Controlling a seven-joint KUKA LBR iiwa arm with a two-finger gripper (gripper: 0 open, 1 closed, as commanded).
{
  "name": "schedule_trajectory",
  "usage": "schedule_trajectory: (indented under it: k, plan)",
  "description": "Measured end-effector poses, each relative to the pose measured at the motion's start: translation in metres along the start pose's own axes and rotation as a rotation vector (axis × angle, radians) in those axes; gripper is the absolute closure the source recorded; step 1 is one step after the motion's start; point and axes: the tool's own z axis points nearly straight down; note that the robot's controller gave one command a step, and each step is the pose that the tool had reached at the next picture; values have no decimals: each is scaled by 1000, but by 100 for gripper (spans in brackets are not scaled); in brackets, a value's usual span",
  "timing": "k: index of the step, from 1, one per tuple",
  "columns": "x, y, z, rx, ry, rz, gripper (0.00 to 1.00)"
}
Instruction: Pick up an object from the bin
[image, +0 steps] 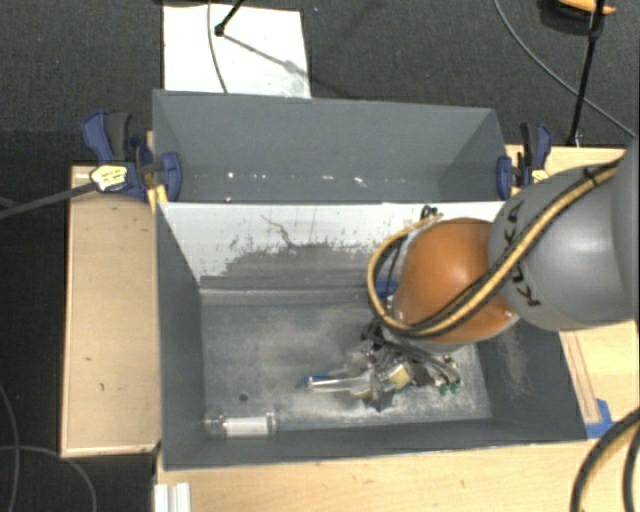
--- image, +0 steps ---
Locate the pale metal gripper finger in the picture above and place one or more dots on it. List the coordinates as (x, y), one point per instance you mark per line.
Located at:
(340, 385)
(350, 373)

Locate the small blue object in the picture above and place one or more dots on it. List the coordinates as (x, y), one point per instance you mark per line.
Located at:
(307, 380)

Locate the grey metal bin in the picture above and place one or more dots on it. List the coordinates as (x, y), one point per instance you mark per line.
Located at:
(280, 320)

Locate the clear glass jar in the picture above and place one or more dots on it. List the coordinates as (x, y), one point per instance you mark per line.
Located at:
(242, 424)

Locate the pale wood board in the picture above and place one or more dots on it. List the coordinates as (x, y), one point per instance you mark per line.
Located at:
(112, 310)

